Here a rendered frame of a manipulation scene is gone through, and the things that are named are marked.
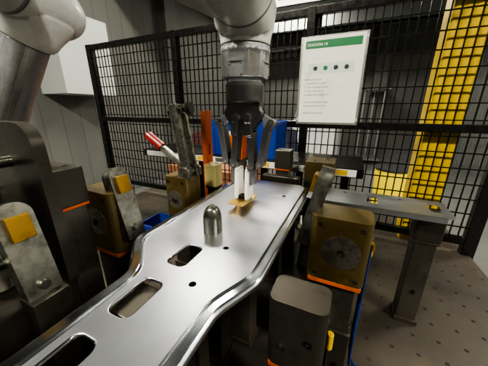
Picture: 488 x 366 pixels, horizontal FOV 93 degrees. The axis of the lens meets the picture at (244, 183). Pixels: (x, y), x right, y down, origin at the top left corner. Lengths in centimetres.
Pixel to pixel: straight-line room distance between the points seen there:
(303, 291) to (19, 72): 85
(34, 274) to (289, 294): 31
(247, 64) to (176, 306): 37
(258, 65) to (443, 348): 71
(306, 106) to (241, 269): 77
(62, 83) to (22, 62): 209
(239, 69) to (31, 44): 58
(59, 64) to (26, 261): 268
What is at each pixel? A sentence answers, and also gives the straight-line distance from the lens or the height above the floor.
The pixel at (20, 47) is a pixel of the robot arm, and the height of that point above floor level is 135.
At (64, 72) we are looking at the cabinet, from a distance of 296.
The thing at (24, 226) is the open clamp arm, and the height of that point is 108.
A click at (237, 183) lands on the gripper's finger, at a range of 49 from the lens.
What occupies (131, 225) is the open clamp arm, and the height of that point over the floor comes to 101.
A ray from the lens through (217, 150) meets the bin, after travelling 93.
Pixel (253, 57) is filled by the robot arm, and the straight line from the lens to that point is 44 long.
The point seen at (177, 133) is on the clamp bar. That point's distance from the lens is 55.
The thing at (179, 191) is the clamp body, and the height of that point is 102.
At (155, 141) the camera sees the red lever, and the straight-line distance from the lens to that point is 61.
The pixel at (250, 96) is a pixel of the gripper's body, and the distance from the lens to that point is 44.
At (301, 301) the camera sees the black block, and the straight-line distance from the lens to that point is 31.
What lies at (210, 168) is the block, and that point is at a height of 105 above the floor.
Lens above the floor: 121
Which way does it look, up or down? 18 degrees down
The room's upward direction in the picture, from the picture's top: straight up
